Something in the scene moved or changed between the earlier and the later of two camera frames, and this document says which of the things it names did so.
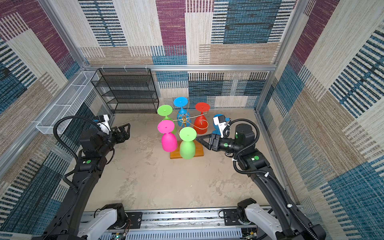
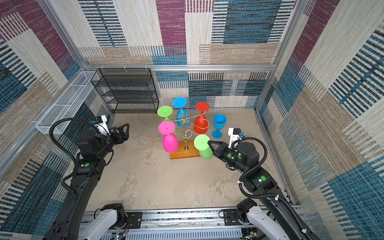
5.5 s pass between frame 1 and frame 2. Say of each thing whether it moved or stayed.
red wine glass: stayed
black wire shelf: stayed
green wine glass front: moved
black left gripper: stayed
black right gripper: moved
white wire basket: stayed
